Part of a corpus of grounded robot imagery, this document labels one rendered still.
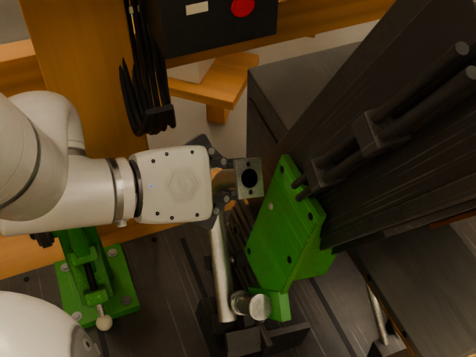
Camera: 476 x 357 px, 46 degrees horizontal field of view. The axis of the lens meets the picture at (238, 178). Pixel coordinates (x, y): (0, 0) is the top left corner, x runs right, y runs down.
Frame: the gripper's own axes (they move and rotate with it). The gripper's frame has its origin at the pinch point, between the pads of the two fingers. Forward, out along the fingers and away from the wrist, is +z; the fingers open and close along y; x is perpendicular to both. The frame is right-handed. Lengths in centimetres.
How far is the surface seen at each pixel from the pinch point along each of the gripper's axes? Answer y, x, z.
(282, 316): -20.1, -2.1, 4.4
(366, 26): 71, 186, 179
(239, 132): 14, 165, 82
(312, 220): -5.6, -11.6, 4.3
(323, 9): 29.5, 17.6, 29.2
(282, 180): -0.7, -4.9, 4.3
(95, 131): 9.1, 25.1, -13.9
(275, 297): -17.5, -1.1, 4.1
